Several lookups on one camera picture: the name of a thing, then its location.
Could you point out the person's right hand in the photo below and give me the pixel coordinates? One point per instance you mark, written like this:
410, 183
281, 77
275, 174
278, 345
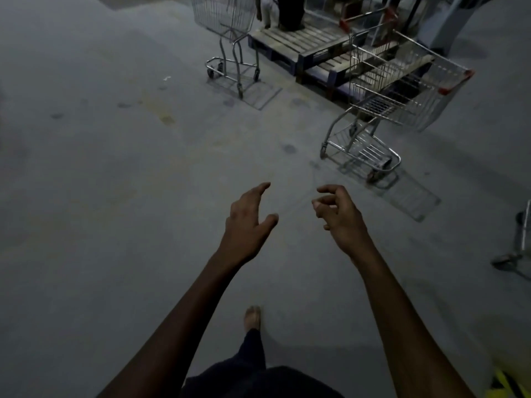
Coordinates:
346, 223

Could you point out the person's left hand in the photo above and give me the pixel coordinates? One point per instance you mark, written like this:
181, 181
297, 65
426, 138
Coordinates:
244, 232

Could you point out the person's right forearm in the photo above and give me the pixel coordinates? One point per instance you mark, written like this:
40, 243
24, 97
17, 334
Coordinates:
406, 335

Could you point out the person's left forearm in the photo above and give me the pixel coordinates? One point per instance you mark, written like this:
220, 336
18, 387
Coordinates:
174, 335

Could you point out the person's left foot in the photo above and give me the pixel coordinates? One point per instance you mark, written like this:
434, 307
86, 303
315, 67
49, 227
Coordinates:
253, 319

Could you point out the person's dark clothing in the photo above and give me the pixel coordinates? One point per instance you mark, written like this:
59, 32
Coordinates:
249, 373

